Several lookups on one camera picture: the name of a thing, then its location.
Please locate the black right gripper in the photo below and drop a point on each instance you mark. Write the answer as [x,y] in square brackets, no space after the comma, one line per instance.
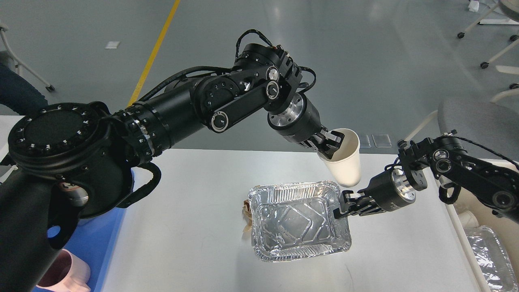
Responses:
[390,190]

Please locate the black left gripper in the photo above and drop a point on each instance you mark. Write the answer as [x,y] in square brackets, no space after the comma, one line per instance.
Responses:
[300,124]

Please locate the white paper cup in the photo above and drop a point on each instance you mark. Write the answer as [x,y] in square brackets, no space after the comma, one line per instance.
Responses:
[345,164]

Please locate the aluminium foil tray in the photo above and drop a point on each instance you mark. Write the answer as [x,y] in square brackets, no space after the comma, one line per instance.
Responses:
[293,221]

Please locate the pink mug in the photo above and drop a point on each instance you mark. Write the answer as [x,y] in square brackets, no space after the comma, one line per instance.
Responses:
[68,273]

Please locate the square stainless steel dish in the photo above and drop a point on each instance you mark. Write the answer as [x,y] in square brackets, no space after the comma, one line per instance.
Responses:
[77,196]

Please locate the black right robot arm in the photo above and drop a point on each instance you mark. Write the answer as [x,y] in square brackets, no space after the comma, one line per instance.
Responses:
[494,186]

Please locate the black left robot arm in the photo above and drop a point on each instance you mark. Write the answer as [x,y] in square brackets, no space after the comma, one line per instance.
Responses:
[78,161]

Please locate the left floor socket plate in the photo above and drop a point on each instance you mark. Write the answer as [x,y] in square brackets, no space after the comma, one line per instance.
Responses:
[364,140]

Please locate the floor socket plate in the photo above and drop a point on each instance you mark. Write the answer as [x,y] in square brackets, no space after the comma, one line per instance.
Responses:
[382,140]
[364,140]

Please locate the right floor socket plate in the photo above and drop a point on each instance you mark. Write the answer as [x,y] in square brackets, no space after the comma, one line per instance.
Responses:
[382,140]

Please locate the crumpled brown paper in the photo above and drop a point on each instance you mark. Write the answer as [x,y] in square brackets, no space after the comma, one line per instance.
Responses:
[246,211]

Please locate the white cup in bin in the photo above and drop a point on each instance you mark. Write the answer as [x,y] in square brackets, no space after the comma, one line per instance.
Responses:
[468,220]

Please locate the grey office chair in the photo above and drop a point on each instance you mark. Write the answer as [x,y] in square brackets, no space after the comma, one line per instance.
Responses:
[494,126]

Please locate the beige plastic bin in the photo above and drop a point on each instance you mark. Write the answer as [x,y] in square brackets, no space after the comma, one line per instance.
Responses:
[507,232]

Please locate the foil tray in bin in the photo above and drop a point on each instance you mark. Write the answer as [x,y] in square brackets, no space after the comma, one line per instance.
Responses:
[492,258]

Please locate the seated person in jeans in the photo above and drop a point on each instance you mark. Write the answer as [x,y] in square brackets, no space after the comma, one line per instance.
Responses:
[18,94]

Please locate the white side table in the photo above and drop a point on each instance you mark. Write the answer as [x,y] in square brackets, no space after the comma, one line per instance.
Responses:
[6,124]

